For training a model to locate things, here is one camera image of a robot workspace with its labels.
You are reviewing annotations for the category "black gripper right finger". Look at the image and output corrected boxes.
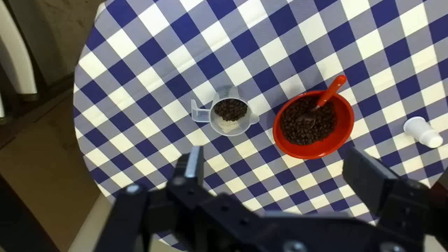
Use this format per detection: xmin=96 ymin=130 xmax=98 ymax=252
xmin=341 ymin=145 xmax=397 ymax=214

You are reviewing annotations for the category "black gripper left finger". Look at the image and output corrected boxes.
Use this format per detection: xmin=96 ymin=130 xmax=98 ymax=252
xmin=175 ymin=144 xmax=207 ymax=187

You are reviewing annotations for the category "clear plastic measuring jar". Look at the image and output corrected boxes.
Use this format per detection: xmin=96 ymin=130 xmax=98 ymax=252
xmin=189 ymin=85 xmax=259 ymax=137

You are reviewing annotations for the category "red bowl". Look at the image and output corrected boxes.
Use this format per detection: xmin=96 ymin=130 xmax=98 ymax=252
xmin=271 ymin=89 xmax=355 ymax=161

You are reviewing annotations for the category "dark coffee beans pile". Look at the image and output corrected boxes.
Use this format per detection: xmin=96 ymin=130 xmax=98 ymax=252
xmin=213 ymin=98 xmax=249 ymax=123
xmin=280 ymin=95 xmax=339 ymax=145

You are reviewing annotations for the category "small white bottle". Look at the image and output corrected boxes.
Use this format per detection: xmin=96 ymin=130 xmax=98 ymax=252
xmin=402 ymin=115 xmax=445 ymax=150

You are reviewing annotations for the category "orange plastic spoon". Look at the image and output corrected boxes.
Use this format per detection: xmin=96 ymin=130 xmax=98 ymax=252
xmin=311 ymin=74 xmax=348 ymax=113

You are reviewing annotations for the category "blue white checkered tablecloth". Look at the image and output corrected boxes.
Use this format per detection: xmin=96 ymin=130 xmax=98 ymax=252
xmin=71 ymin=0 xmax=448 ymax=250

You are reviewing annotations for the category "white chair frame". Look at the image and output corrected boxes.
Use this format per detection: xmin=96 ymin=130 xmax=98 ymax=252
xmin=0 ymin=0 xmax=39 ymax=96

